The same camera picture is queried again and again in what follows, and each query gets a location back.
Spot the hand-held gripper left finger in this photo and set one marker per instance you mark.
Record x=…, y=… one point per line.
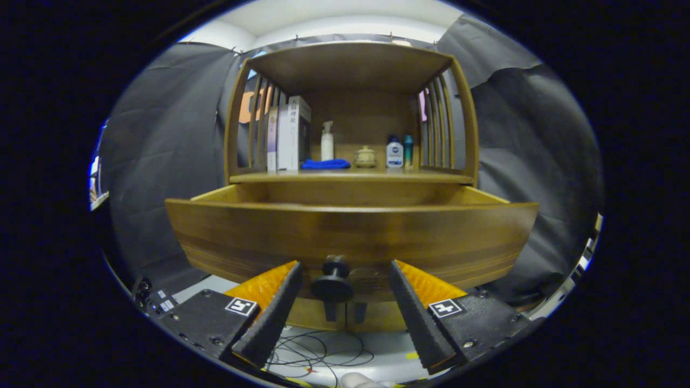
x=272, y=318

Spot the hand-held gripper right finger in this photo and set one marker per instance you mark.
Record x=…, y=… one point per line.
x=420, y=318

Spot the wooden drawer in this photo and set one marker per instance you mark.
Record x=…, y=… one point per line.
x=350, y=231

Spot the wooden cabinet door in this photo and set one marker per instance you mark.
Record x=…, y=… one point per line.
x=310, y=318
x=383, y=320

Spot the wooden countertop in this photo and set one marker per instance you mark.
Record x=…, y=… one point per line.
x=372, y=176

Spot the wooden cabinet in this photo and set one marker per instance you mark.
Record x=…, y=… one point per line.
x=350, y=64

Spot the yellow tape piece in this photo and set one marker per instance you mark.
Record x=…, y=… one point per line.
x=412, y=355

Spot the small black device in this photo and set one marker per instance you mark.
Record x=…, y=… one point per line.
x=143, y=291

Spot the blue cloth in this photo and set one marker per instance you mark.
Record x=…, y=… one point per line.
x=326, y=164

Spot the white lotion bottle blue cap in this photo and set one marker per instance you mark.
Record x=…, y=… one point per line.
x=394, y=155

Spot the teal bottle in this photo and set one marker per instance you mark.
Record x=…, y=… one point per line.
x=408, y=153

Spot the beige lidded ceramic jar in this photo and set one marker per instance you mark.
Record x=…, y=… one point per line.
x=365, y=158

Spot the thin purple book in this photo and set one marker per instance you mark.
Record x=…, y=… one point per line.
x=271, y=145

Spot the thick white book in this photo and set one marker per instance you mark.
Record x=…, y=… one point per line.
x=288, y=140

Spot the white spray bottle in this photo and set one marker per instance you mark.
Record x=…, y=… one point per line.
x=327, y=145

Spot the black backdrop cloth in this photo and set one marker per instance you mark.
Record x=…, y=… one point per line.
x=161, y=161

